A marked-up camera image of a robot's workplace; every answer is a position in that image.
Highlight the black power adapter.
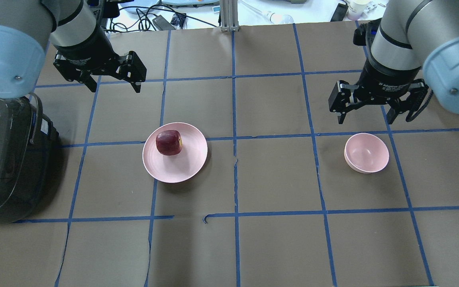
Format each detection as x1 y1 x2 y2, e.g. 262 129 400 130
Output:
152 15 176 31

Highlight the black phone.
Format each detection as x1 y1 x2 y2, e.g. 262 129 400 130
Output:
330 3 349 22

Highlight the white paper cup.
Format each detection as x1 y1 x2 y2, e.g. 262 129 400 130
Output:
347 0 371 21

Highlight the pink bowl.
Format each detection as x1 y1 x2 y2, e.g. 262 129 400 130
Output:
343 133 390 174

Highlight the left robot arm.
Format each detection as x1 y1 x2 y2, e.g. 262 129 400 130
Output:
0 0 147 98

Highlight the black rice cooker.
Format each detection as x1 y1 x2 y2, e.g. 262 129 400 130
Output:
0 93 59 224

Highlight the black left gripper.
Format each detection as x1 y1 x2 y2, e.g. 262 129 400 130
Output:
53 30 147 93

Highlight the red apple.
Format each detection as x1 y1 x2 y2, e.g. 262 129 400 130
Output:
155 130 183 156

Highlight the aluminium frame post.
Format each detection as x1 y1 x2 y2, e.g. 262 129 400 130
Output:
219 0 240 31

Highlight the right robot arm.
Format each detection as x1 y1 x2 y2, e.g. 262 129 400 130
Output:
328 0 459 124

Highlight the black cable bundle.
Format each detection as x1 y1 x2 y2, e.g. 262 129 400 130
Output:
102 0 219 33

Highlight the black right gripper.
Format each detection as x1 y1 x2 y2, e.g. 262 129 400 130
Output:
328 59 430 125

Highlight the pink plate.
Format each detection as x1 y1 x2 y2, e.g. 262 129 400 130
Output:
142 122 208 183

